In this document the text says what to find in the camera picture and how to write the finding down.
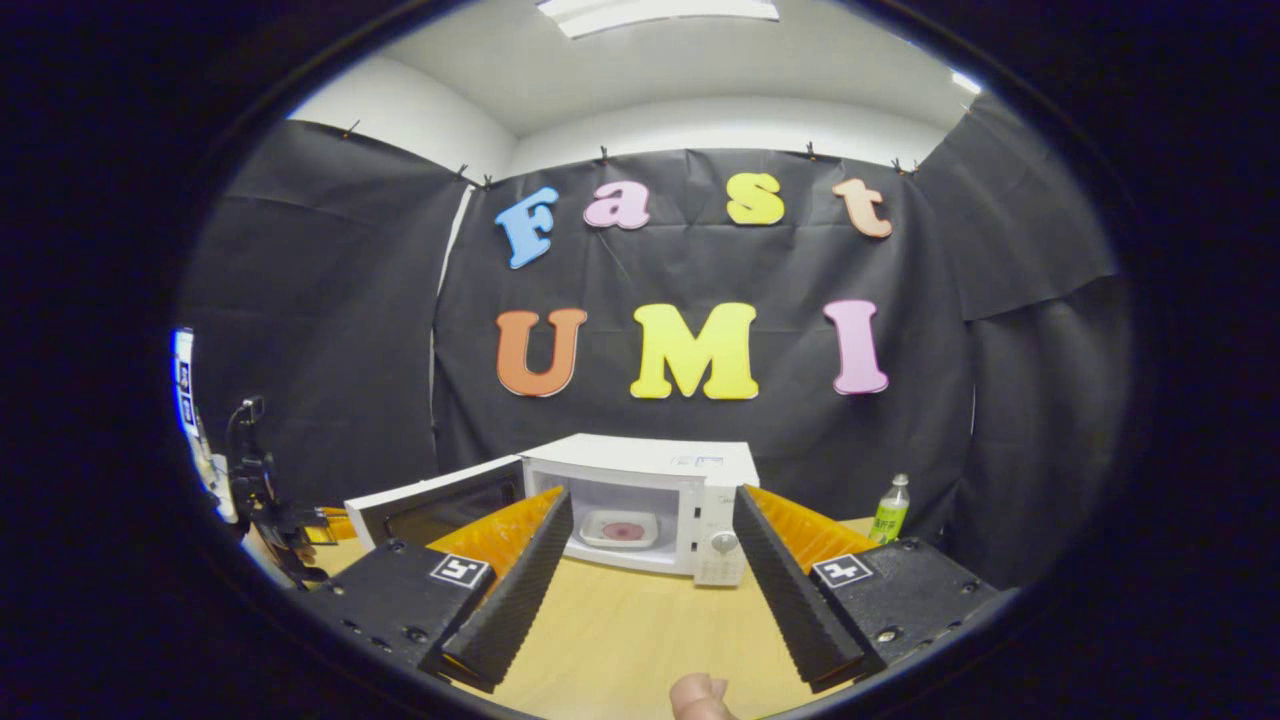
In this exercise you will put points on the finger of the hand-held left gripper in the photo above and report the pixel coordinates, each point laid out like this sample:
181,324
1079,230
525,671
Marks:
335,527

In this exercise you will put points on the white panel with dark squares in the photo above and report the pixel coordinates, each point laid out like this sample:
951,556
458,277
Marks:
185,390

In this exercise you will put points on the large ceiling light panel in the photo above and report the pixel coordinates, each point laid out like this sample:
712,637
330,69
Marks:
655,15

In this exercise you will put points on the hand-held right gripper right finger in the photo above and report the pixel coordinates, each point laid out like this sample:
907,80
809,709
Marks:
800,600

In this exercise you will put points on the white microwave oven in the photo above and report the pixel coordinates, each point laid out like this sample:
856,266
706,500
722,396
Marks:
650,455

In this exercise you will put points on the white plate with pink meat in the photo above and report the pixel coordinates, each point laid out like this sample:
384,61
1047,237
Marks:
620,530

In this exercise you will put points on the green drink bottle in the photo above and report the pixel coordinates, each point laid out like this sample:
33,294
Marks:
888,515

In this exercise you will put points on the black backdrop cloth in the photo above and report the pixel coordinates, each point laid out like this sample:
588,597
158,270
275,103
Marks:
650,420

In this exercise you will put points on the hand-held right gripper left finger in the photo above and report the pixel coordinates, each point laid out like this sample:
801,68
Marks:
520,590

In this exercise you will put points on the small ceiling light panel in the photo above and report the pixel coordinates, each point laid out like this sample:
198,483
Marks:
967,82

